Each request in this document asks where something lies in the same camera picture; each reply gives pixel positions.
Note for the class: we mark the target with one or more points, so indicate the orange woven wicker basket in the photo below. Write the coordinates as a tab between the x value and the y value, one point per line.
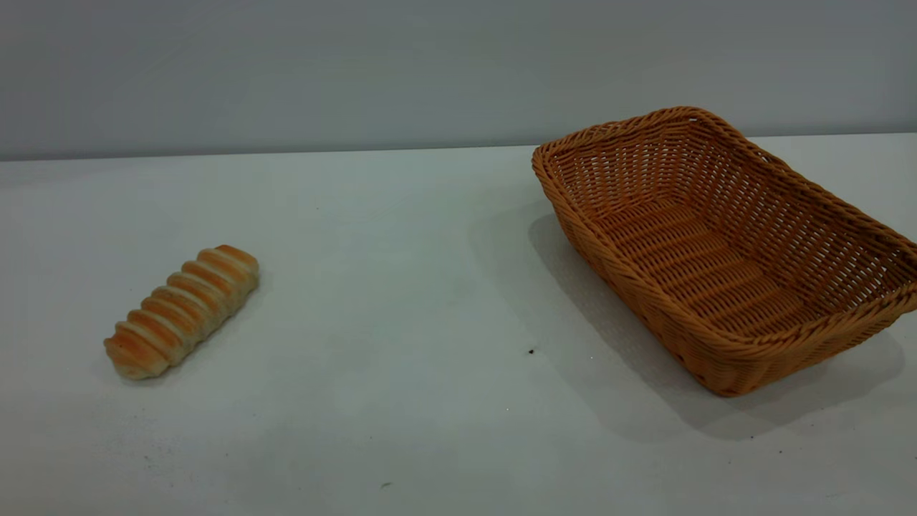
680	244

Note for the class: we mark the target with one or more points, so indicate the long ridged bread loaf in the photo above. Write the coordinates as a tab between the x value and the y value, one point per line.
179	312

